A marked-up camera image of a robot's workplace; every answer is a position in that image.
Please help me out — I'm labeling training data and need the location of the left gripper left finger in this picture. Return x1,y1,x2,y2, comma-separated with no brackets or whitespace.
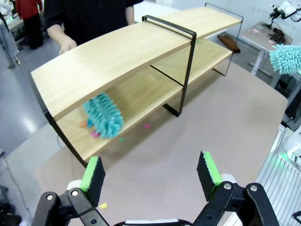
32,155,111,226

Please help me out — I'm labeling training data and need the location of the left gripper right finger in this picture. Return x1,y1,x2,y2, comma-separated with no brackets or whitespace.
192,151,280,226

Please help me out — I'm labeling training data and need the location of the teal chenille duster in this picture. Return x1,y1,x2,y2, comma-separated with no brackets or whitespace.
269,43,301,76
82,92,125,139

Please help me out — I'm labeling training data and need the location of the person's left forearm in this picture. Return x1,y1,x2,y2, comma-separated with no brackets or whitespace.
125,5,137,26

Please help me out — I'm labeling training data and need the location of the person's right forearm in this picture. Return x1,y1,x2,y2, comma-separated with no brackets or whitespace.
47,23,71,44

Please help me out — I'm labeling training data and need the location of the person's right hand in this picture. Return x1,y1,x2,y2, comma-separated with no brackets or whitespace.
58,36,78,55

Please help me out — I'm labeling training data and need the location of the brown cloth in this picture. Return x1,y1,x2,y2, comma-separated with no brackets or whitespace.
217,34,241,55

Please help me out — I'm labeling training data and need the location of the white cluttered lab table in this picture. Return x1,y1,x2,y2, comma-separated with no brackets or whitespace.
239,21,290,88

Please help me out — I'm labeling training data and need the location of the bystander in grey clothes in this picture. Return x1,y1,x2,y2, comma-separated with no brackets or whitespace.
0,4,21,70

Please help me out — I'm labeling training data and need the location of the person torso black shirt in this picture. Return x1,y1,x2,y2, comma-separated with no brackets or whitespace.
43,0,144,46

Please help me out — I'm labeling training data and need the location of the bystander in red top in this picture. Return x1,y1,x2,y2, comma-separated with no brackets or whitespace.
15,0,44,50

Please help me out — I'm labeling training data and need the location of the aluminium mounting frame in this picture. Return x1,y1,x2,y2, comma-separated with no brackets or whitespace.
255,124,301,226

